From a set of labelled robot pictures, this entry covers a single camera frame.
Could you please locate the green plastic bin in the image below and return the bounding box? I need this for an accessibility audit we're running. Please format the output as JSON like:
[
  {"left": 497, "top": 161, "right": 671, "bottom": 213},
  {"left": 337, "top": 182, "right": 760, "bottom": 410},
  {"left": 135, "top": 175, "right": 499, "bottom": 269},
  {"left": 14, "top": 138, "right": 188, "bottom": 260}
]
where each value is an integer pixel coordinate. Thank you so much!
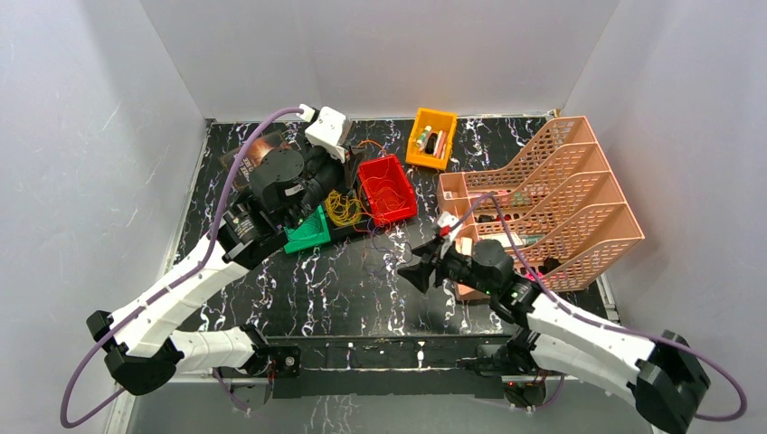
[{"left": 283, "top": 205, "right": 331, "bottom": 254}]

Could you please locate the orange-yellow plastic bin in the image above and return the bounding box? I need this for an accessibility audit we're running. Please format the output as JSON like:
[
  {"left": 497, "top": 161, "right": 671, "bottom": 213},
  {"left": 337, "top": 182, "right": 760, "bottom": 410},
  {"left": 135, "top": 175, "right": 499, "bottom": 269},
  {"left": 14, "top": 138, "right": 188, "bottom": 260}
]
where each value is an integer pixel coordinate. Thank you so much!
[{"left": 405, "top": 108, "right": 458, "bottom": 171}]

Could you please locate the red plastic bin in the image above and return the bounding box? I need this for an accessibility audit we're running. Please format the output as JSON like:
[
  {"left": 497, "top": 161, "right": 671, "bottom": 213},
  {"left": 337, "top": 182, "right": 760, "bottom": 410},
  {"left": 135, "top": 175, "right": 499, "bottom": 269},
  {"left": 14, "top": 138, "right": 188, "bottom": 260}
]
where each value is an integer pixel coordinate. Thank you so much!
[{"left": 358, "top": 155, "right": 418, "bottom": 226}]

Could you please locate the yellow-green wire coil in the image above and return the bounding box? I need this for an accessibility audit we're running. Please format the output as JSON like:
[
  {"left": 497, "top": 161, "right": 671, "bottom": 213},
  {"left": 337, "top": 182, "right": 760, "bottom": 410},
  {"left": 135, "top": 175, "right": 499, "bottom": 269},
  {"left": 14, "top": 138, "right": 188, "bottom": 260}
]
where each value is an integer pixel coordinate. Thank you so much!
[{"left": 324, "top": 189, "right": 365, "bottom": 229}]

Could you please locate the pink desk organizer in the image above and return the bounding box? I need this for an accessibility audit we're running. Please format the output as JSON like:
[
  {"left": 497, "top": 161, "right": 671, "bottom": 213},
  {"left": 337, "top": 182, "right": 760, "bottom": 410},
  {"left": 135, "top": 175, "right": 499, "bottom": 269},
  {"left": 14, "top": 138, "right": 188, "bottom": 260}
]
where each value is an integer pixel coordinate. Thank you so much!
[{"left": 437, "top": 117, "right": 644, "bottom": 292}]

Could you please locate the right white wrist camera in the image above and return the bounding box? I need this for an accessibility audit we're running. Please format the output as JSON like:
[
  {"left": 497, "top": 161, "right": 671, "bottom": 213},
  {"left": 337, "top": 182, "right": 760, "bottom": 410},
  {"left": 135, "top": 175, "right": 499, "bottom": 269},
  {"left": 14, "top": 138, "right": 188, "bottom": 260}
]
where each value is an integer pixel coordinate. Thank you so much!
[{"left": 436, "top": 212, "right": 463, "bottom": 259}]

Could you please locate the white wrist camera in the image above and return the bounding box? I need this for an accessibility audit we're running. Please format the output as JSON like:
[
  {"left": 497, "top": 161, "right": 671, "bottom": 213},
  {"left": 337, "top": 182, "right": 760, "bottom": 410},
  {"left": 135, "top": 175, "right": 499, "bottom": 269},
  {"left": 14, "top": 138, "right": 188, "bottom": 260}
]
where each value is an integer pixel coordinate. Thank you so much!
[
  {"left": 436, "top": 212, "right": 463, "bottom": 259},
  {"left": 298, "top": 104, "right": 352, "bottom": 164}
]

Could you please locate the orange wire in red bin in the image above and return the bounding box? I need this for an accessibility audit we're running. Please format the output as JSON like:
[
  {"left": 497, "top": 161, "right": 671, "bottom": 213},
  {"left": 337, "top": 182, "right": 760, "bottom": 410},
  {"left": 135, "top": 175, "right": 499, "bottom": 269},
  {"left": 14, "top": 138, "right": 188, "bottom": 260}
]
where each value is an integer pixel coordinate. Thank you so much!
[{"left": 374, "top": 182, "right": 412, "bottom": 220}]

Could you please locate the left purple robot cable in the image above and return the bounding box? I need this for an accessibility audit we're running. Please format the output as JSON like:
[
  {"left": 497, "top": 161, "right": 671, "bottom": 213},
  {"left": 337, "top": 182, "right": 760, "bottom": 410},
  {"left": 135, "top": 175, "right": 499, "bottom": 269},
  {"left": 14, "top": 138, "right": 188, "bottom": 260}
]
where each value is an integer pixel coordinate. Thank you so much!
[{"left": 60, "top": 106, "right": 313, "bottom": 429}]

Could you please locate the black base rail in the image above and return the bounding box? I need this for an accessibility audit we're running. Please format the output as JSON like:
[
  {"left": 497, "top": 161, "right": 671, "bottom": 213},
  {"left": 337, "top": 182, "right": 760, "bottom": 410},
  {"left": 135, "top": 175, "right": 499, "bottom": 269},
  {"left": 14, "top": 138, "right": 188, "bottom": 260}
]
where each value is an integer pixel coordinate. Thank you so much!
[{"left": 117, "top": 335, "right": 606, "bottom": 414}]

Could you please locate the black plastic bin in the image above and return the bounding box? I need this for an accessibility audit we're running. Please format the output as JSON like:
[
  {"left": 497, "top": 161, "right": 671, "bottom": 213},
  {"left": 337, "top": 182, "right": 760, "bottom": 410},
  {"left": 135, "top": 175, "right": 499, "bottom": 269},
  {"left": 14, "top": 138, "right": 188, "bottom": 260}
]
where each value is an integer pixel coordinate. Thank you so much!
[{"left": 323, "top": 179, "right": 372, "bottom": 241}]

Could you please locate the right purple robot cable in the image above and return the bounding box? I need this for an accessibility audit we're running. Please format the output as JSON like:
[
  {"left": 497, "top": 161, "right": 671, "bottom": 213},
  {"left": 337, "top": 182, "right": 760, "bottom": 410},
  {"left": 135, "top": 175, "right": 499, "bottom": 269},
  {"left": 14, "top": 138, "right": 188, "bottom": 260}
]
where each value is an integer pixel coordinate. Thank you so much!
[{"left": 452, "top": 193, "right": 749, "bottom": 423}]

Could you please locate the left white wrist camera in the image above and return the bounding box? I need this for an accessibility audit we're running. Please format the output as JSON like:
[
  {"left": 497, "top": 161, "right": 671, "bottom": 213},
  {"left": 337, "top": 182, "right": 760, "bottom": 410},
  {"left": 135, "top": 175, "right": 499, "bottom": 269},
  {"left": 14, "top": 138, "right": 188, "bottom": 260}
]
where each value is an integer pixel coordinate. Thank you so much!
[{"left": 298, "top": 104, "right": 352, "bottom": 164}]

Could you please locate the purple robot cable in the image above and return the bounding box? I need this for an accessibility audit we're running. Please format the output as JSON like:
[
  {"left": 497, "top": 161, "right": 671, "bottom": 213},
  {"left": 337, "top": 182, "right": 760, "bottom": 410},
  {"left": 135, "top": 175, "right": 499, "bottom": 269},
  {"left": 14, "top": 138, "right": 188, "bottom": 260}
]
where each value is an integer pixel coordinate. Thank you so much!
[
  {"left": 60, "top": 106, "right": 313, "bottom": 429},
  {"left": 452, "top": 193, "right": 749, "bottom": 423}
]

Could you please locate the dark book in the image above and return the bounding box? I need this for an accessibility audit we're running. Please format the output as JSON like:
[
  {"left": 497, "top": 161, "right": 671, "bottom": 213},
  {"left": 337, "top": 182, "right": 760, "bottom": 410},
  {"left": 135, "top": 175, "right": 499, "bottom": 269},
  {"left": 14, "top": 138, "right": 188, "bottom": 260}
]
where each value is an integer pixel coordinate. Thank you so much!
[{"left": 228, "top": 131, "right": 291, "bottom": 194}]

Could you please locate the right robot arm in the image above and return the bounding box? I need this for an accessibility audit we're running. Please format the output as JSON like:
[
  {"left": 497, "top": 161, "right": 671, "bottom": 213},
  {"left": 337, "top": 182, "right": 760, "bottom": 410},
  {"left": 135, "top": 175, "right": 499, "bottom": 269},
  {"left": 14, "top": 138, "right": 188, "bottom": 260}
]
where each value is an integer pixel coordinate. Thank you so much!
[{"left": 398, "top": 237, "right": 711, "bottom": 433}]

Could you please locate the orange wire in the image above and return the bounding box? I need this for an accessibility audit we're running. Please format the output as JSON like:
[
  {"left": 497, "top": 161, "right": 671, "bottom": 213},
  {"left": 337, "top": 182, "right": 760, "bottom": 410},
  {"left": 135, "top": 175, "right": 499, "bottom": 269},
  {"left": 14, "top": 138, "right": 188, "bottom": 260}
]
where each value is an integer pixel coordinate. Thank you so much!
[
  {"left": 353, "top": 138, "right": 391, "bottom": 235},
  {"left": 374, "top": 182, "right": 412, "bottom": 220}
]

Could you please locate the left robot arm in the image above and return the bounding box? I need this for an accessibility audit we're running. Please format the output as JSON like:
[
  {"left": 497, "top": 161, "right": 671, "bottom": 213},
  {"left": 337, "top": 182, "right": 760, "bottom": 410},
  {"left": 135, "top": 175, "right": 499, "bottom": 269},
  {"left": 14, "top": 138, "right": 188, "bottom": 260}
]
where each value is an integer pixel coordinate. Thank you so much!
[{"left": 87, "top": 146, "right": 365, "bottom": 396}]

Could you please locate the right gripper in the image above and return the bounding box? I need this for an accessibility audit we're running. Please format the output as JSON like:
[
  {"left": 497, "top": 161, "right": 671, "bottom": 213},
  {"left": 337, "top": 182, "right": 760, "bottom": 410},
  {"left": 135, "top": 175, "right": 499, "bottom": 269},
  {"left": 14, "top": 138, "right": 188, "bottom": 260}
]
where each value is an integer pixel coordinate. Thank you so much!
[{"left": 396, "top": 237, "right": 496, "bottom": 297}]

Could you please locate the white eraser in organizer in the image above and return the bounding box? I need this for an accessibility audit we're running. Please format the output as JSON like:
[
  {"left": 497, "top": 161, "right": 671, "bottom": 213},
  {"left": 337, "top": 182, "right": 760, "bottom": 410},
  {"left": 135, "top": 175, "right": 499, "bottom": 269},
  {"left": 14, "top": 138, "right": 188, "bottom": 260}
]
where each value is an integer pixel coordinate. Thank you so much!
[{"left": 456, "top": 237, "right": 474, "bottom": 256}]

